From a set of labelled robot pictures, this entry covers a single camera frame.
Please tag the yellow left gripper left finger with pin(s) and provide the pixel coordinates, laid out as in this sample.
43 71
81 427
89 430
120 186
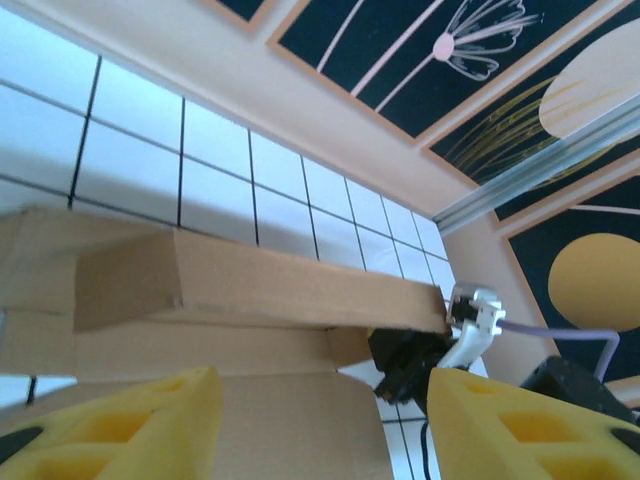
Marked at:
125 435

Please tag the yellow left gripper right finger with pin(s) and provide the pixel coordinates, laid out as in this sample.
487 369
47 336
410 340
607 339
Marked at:
500 440

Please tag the brown cardboard paper box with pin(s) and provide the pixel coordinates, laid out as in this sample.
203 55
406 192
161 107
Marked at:
250 300

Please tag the dark panel yellow oval leaf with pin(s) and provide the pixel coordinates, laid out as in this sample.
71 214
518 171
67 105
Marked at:
590 280

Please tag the dark panel pink flowers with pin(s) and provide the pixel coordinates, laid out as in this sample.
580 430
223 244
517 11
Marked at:
400 50

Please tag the dark panel pale circle grass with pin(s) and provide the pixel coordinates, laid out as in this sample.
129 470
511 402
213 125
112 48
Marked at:
580 100

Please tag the dark panel orange circle leaves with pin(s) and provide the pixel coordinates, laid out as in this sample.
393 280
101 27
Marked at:
240 10

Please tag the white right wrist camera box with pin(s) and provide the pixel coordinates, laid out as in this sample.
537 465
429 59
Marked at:
475 320

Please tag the aluminium corner post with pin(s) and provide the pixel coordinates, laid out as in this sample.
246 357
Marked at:
525 185

